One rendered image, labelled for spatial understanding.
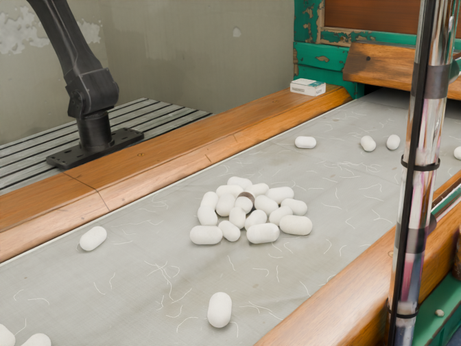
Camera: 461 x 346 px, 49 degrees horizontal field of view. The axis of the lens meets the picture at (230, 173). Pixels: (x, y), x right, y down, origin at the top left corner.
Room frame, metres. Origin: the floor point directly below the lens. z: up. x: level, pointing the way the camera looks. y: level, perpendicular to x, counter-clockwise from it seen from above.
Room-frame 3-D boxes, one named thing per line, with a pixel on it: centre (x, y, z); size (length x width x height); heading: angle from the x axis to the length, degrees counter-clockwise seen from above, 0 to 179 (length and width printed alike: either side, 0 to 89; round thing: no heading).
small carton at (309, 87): (0.96, -0.16, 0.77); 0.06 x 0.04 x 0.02; 45
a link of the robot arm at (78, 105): (0.95, 0.26, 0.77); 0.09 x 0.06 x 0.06; 139
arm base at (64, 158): (0.95, 0.27, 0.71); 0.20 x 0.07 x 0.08; 139
